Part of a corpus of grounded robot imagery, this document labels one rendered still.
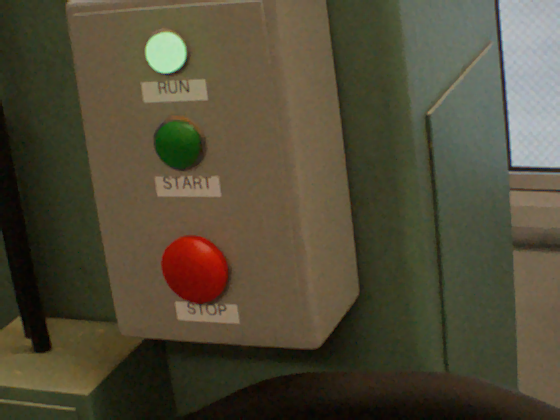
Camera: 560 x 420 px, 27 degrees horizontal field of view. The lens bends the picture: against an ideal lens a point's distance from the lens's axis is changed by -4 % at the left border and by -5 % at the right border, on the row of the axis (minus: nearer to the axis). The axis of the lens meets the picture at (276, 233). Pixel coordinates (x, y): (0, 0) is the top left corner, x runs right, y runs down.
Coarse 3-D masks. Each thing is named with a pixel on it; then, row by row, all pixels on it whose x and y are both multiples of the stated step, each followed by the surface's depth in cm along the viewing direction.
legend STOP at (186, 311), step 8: (176, 304) 54; (184, 304) 54; (192, 304) 54; (200, 304) 54; (208, 304) 53; (216, 304) 53; (184, 312) 54; (192, 312) 54; (200, 312) 54; (208, 312) 54; (216, 312) 53; (224, 312) 53; (232, 312) 53; (184, 320) 54; (192, 320) 54; (200, 320) 54; (208, 320) 54; (216, 320) 54; (224, 320) 53; (232, 320) 53
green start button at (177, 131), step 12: (168, 120) 51; (180, 120) 50; (192, 120) 50; (156, 132) 51; (168, 132) 50; (180, 132) 50; (192, 132) 50; (156, 144) 51; (168, 144) 50; (180, 144) 50; (192, 144) 50; (204, 144) 50; (168, 156) 51; (180, 156) 50; (192, 156) 50; (204, 156) 51; (180, 168) 51; (192, 168) 51
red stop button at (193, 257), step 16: (176, 240) 52; (192, 240) 52; (208, 240) 52; (176, 256) 52; (192, 256) 52; (208, 256) 51; (176, 272) 52; (192, 272) 52; (208, 272) 52; (224, 272) 52; (176, 288) 53; (192, 288) 52; (208, 288) 52
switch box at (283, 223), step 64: (128, 0) 50; (192, 0) 49; (256, 0) 47; (320, 0) 52; (128, 64) 51; (192, 64) 49; (256, 64) 48; (320, 64) 52; (128, 128) 52; (256, 128) 49; (320, 128) 52; (128, 192) 53; (256, 192) 51; (320, 192) 52; (128, 256) 54; (256, 256) 52; (320, 256) 52; (128, 320) 55; (256, 320) 53; (320, 320) 52
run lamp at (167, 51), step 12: (156, 36) 49; (168, 36) 49; (180, 36) 49; (156, 48) 49; (168, 48) 49; (180, 48) 49; (156, 60) 49; (168, 60) 49; (180, 60) 49; (168, 72) 50
